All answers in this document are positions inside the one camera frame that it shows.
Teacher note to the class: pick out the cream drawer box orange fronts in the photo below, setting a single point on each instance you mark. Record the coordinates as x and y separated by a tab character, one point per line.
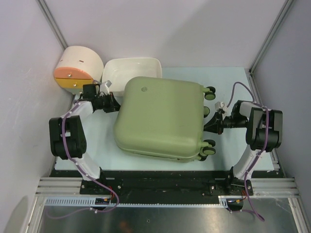
77	66

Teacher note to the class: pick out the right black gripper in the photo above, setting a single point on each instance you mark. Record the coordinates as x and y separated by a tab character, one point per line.
216	124

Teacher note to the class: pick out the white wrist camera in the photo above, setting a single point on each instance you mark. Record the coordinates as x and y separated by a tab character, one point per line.
220	106
105	87

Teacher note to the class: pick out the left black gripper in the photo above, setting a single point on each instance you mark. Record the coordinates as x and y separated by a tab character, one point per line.
114	106

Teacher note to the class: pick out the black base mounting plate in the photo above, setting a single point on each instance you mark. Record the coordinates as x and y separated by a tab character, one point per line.
171	187

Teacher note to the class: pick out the green hard-shell suitcase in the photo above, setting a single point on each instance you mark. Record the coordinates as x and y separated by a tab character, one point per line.
164	118

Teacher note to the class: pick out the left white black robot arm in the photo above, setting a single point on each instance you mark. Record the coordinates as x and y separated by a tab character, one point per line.
67	136

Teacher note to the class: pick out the white rectangular plastic basin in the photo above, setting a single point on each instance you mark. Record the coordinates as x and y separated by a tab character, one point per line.
120	71

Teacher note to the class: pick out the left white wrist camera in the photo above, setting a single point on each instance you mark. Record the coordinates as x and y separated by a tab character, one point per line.
105	87

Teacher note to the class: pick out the aluminium frame rail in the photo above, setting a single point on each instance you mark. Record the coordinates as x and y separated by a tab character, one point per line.
262	188

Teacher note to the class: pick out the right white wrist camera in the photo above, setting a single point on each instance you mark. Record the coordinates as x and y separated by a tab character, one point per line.
220	106

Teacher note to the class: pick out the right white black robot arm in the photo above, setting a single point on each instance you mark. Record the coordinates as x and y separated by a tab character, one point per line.
264	129

